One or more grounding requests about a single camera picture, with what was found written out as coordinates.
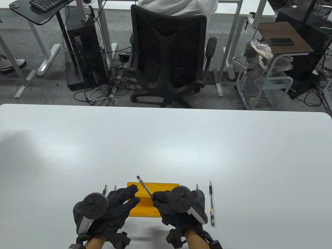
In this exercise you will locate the person's left hand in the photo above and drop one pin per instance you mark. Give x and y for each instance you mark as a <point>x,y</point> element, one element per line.
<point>119,205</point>

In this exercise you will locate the person's right hand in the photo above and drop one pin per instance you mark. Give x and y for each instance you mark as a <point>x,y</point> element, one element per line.
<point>163,205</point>

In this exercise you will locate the orange pen case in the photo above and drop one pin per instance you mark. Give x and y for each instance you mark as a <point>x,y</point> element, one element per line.
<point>147,207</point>

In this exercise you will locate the person's left forearm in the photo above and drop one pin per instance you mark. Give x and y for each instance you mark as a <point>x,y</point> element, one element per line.
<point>94,243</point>

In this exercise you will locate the person's right forearm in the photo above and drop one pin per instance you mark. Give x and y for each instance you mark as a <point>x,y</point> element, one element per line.
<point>195,241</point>

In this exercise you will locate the grey white hand controller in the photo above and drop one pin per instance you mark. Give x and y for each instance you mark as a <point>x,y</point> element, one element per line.
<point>94,205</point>
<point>181,198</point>

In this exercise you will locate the black wrist sensor box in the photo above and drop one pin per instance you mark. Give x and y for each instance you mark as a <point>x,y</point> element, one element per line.
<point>216,245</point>
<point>76,246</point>

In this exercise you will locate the black power adapter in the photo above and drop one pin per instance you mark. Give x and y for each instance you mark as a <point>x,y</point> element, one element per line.
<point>124,55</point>

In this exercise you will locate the white desk leg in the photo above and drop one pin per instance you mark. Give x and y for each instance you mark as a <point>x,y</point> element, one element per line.
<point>49,59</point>
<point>24,84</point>

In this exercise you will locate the black mesh office chair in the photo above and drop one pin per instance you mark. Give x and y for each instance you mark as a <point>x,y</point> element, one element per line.
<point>168,52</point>

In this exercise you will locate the black computer tower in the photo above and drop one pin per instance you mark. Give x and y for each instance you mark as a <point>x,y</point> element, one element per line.
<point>85,49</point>

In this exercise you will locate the white metal cart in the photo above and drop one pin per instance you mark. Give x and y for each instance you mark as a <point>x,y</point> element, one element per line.
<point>275,78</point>

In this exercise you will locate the crumpled grey plastic bag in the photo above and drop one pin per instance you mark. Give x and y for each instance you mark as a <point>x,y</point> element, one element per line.
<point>259,48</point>

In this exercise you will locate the white plastic bag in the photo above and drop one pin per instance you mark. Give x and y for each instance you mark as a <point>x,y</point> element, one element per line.
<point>284,62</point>

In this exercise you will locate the black smartphone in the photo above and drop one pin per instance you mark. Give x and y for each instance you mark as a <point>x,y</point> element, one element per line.
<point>281,41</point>

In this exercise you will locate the brown side table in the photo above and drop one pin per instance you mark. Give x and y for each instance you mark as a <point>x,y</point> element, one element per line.
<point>285,31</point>

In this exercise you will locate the black standing desk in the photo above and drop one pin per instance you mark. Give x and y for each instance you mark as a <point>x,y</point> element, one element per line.
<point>26,14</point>

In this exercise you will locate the white desk with metal legs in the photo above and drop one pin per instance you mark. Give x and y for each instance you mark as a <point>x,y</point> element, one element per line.
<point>246,9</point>

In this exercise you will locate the black keyboard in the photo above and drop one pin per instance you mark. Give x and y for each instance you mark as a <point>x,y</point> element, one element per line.
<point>44,4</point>

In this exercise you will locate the black equipment box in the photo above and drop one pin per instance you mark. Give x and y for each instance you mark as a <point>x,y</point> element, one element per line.
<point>319,28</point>

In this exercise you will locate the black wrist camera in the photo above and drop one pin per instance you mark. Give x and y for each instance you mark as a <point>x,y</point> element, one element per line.
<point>175,238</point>
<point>123,240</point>

